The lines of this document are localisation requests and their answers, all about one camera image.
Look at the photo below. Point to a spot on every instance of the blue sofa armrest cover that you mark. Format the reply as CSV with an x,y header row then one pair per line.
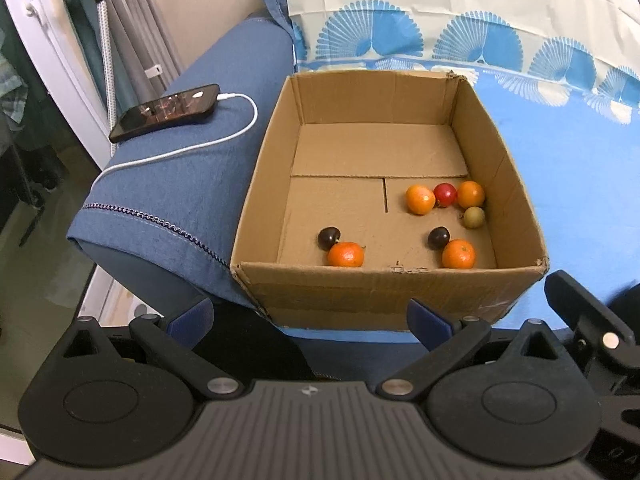
x,y
163,221

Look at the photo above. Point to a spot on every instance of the small dark berry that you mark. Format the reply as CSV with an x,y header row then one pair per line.
x,y
438,238

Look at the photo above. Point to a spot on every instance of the dark round fruit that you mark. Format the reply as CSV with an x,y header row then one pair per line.
x,y
328,237

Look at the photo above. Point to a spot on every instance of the orange fruit with stem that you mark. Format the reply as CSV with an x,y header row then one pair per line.
x,y
347,254

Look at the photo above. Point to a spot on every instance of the red round fruit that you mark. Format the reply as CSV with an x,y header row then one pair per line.
x,y
446,194

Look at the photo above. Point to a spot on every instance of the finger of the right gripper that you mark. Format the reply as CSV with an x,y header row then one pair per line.
x,y
585,309

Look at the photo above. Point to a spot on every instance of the black smartphone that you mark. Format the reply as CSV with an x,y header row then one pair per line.
x,y
181,108

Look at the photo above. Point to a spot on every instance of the orange round fruit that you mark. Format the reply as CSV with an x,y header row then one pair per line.
x,y
420,199

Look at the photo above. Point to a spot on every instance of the blue fan-pattern sofa sheet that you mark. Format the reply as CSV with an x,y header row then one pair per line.
x,y
559,79

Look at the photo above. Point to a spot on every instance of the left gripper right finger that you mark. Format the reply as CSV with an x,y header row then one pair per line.
x,y
449,344

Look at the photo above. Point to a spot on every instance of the small red fruit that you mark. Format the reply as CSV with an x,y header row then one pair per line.
x,y
473,218

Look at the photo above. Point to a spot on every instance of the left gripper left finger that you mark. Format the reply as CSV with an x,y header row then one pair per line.
x,y
167,352

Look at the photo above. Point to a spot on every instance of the small orange fruit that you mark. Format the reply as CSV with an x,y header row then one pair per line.
x,y
470,194

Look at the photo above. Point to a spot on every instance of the brown cardboard box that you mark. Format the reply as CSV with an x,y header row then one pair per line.
x,y
340,150

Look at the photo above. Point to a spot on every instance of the hanging plaid shirt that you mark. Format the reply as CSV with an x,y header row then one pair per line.
x,y
13,92

